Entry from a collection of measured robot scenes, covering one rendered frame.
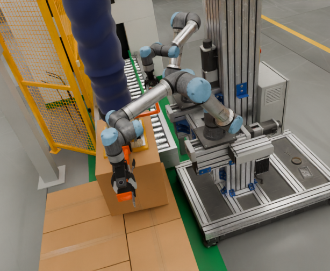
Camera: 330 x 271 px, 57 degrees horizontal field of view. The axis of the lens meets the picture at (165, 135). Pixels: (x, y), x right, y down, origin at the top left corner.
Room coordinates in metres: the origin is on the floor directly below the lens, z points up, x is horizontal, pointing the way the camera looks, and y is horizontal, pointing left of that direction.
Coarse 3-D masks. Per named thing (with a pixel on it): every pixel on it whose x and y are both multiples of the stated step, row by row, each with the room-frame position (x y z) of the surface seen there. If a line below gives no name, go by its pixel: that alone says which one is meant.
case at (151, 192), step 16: (96, 144) 1.63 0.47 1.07; (96, 160) 1.46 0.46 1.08; (144, 160) 1.38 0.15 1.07; (96, 176) 1.33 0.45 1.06; (144, 176) 1.34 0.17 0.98; (160, 176) 1.34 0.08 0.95; (112, 192) 1.33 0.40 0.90; (144, 192) 1.34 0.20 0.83; (160, 192) 1.34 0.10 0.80; (112, 208) 1.32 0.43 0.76; (128, 208) 1.33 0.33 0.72; (144, 208) 1.33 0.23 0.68
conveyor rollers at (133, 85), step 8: (128, 64) 4.05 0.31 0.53; (136, 64) 3.98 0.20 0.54; (128, 72) 3.78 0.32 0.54; (128, 80) 3.52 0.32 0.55; (136, 80) 3.52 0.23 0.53; (128, 88) 3.33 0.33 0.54; (136, 88) 3.27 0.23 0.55; (144, 88) 3.26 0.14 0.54; (136, 96) 3.08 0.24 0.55; (152, 120) 2.54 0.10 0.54; (160, 128) 2.38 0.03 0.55; (160, 136) 2.27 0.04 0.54; (160, 144) 2.18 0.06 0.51
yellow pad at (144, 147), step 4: (140, 120) 1.78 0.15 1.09; (144, 128) 1.69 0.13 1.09; (144, 132) 1.64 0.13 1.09; (140, 136) 1.57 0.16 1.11; (144, 136) 1.60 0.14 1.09; (132, 140) 1.57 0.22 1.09; (136, 140) 1.56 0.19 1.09; (144, 140) 1.54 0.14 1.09; (144, 144) 1.51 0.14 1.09; (136, 148) 1.48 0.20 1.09; (140, 148) 1.48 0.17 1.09; (144, 148) 1.47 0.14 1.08
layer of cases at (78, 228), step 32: (64, 192) 1.76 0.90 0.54; (96, 192) 1.70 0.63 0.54; (64, 224) 1.44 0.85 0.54; (96, 224) 1.39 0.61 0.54; (128, 224) 1.33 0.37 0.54; (160, 224) 1.28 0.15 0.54; (64, 256) 1.18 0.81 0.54; (96, 256) 1.13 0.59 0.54; (128, 256) 1.09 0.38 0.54; (160, 256) 1.04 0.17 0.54; (192, 256) 1.00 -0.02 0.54
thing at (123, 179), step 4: (116, 168) 1.02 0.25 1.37; (120, 168) 1.02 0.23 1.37; (124, 168) 1.02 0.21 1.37; (116, 172) 1.01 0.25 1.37; (120, 172) 1.00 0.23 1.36; (124, 172) 1.00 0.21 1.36; (116, 176) 0.99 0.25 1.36; (120, 176) 0.99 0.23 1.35; (124, 176) 0.98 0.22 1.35; (116, 180) 0.97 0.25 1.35; (120, 180) 0.97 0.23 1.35; (124, 180) 0.97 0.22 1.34; (116, 184) 0.96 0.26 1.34; (120, 184) 0.95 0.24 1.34; (124, 184) 0.95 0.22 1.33
